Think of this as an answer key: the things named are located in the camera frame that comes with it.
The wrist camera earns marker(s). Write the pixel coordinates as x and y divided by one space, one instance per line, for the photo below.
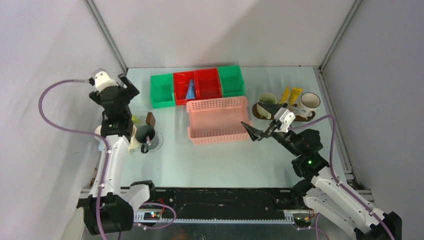
283 117
100 79

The black mug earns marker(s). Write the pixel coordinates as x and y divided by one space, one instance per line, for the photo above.
140 136

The green toothpaste tube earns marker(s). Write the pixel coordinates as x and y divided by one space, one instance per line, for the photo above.
135 119

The pink perforated basket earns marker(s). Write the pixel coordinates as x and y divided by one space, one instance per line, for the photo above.
217 120

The cream mug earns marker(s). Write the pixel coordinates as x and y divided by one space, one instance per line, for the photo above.
133 143

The white mug dark rim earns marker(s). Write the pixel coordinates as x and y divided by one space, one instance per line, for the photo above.
308 103

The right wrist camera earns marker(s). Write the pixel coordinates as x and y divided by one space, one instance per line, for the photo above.
283 117

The red bin with holder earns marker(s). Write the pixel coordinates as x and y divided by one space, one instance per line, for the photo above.
207 84

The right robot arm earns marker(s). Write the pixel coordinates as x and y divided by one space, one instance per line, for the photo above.
321 189

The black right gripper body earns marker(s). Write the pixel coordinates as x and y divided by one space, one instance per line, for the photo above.
286 139

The brown wooden toothbrush holder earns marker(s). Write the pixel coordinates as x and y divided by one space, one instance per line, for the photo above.
150 119

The white toothbrush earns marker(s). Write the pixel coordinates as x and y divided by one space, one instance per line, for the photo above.
296 109

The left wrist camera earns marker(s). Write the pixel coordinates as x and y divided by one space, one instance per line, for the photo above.
100 79

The light green mug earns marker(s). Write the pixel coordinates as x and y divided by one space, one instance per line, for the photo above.
265 98

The green bin far right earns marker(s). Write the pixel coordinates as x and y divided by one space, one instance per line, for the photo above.
231 80

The red bin with toothpaste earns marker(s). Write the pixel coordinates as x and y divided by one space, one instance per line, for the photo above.
181 86

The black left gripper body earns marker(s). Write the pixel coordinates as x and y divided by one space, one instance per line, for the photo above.
128 113

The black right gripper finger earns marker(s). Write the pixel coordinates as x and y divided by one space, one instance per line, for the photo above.
256 134
273 108

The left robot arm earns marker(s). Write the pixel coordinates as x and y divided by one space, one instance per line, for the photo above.
106 209

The green bin with toothbrushes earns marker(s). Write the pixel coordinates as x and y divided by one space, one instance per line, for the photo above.
162 91

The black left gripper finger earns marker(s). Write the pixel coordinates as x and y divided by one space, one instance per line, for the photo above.
96 97
130 87

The brown wooden oval tray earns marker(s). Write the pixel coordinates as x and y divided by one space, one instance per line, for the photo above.
297 119

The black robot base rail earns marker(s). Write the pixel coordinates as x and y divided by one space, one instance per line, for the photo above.
225 205

